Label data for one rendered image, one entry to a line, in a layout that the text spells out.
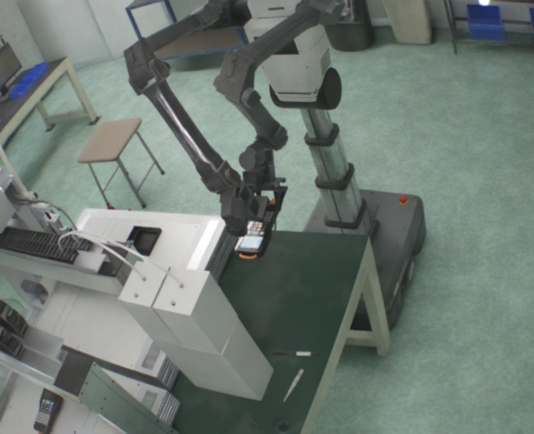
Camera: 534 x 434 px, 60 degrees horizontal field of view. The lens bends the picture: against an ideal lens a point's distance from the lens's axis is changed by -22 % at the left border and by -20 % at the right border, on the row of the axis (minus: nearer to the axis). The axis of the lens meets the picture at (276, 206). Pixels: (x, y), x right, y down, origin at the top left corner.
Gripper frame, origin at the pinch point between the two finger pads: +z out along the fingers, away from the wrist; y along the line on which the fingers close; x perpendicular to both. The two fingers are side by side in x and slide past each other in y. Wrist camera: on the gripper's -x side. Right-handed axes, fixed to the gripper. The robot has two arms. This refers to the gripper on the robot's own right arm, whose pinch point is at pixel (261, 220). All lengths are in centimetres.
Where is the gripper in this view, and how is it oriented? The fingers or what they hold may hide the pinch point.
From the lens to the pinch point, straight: 172.8
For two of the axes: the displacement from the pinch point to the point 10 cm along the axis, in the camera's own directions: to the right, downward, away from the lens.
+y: 9.0, 0.4, -4.3
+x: 2.4, -8.8, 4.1
